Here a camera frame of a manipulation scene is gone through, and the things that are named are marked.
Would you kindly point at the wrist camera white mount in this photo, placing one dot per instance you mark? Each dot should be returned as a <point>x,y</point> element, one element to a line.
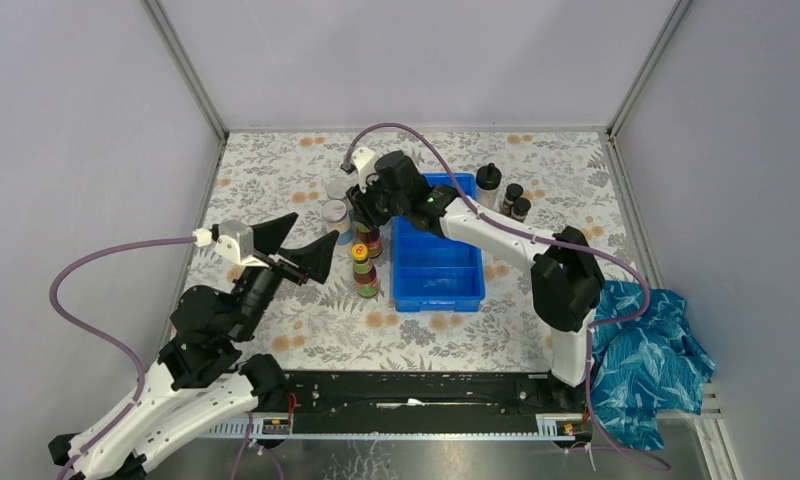
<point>232,240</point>
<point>361,161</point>

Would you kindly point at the floral tablecloth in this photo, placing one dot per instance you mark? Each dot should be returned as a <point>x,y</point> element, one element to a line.
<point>565,177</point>

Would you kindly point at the blue plastic divided bin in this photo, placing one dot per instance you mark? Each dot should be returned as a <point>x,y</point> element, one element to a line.
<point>430,273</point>

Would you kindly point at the yellow cap sauce bottle front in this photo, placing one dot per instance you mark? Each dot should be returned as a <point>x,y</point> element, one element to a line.
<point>364,273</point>

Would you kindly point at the small brown spice bottle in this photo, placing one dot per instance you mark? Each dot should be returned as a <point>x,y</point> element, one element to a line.
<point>520,209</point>
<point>512,192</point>

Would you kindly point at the small brown spice bottle rear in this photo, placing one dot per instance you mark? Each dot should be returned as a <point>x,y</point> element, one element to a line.
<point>512,192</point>

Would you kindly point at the clear jar black lid right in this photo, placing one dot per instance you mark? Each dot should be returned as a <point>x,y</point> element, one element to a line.
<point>488,179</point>

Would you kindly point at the small brown spice bottle front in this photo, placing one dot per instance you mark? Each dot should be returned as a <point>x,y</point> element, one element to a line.
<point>520,209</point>

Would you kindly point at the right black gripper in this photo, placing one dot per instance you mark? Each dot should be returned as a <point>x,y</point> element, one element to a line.
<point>361,202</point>

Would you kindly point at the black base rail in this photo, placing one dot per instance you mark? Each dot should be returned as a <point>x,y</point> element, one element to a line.
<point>403,403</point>

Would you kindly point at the silver lid jar rear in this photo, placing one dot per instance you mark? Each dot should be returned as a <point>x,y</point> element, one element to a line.
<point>336,189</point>

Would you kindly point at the blue patterned cloth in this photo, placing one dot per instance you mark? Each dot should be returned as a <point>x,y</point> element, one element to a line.
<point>647,365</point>

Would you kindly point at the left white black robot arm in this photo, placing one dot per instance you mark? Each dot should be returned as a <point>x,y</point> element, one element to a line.
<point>200,377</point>

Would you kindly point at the sauce bottle red label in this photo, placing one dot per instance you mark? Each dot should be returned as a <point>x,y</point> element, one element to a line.
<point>370,237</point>

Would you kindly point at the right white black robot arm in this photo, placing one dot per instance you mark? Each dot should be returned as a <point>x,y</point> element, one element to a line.
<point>565,278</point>

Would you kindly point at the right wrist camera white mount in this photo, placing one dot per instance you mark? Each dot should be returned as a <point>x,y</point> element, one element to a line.
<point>361,161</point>

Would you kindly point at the silver lid jar white beads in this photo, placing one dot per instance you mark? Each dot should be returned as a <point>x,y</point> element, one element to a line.
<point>336,217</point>

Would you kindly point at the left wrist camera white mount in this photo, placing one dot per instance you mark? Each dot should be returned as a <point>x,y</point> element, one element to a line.
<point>232,240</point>

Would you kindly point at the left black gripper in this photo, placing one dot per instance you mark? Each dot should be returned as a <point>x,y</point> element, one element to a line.
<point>314,260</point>

